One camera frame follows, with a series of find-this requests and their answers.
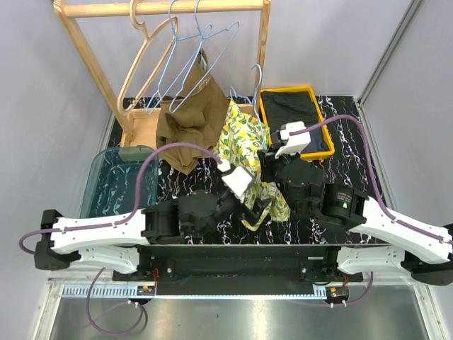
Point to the teal plastic basket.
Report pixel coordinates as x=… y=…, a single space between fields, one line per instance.
x=110 y=188

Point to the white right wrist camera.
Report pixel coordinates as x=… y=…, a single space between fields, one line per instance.
x=291 y=141

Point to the wooden clothes rack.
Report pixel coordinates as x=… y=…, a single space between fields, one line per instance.
x=138 y=127

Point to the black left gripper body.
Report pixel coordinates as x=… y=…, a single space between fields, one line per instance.
x=241 y=210

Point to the yellow floral cloth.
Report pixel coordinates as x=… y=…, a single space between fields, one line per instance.
x=241 y=138

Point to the blue wire hanger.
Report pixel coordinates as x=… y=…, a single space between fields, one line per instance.
x=203 y=34
x=254 y=100
x=202 y=61

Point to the yellow plastic tray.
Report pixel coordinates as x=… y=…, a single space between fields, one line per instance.
x=318 y=156

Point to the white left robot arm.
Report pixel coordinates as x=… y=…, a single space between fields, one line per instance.
x=113 y=241

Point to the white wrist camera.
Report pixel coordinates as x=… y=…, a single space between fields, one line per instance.
x=291 y=141
x=236 y=178

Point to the tan brown skirt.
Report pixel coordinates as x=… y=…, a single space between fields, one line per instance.
x=199 y=120

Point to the dark blue garment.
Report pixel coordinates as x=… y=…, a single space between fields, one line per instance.
x=317 y=143

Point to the black striped garment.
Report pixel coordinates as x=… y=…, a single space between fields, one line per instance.
x=288 y=107

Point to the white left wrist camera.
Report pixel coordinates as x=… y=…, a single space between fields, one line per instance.
x=236 y=178

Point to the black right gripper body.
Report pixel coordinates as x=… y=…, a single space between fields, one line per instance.
x=273 y=166

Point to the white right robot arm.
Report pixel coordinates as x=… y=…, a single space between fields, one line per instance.
x=414 y=248

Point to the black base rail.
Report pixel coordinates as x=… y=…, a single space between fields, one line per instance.
x=276 y=269

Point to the black marbled mat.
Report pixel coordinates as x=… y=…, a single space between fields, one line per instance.
x=346 y=166

